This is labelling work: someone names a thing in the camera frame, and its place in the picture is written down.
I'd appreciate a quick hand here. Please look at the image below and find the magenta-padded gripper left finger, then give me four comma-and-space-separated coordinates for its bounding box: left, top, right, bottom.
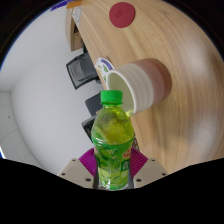
57, 148, 99, 190

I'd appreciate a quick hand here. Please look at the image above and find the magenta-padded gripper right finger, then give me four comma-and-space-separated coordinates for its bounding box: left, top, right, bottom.
128, 147, 169, 189

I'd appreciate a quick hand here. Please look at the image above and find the green drink bottle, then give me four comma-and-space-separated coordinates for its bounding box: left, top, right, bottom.
90, 89, 135, 192

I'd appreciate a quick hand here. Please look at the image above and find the white and brown ceramic cup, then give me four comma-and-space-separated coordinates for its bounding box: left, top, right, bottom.
105, 58, 173, 117

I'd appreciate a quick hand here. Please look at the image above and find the grey mesh office chair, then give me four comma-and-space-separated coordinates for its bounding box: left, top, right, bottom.
65, 52, 100, 90

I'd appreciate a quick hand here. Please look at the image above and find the flat round red coaster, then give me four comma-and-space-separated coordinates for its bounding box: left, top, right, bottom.
108, 1, 137, 29

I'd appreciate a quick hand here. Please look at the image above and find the orange box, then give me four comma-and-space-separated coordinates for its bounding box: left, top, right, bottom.
65, 0, 84, 9

